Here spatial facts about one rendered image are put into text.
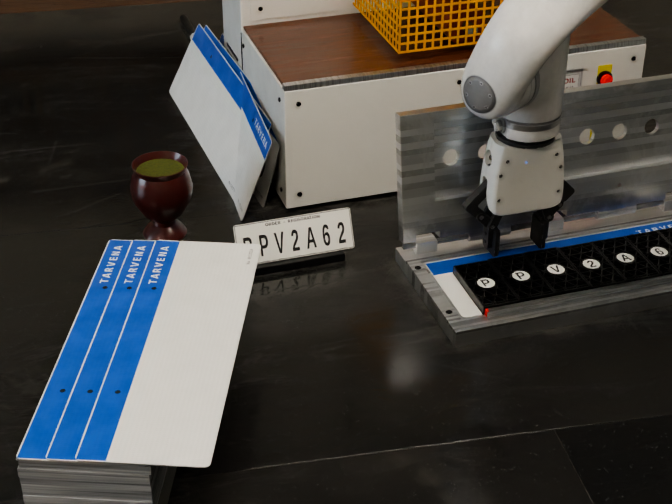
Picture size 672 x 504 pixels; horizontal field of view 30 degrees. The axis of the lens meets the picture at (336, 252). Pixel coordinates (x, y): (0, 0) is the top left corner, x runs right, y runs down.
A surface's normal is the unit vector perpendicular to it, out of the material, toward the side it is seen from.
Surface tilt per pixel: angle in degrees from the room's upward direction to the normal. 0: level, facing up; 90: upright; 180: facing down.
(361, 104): 90
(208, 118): 63
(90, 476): 90
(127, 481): 90
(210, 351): 0
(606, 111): 81
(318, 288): 0
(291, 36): 0
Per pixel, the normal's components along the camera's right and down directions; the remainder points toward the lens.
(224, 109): -0.83, -0.22
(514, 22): -0.44, -0.02
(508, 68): -0.40, 0.50
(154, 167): 0.00, -0.85
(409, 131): 0.31, 0.36
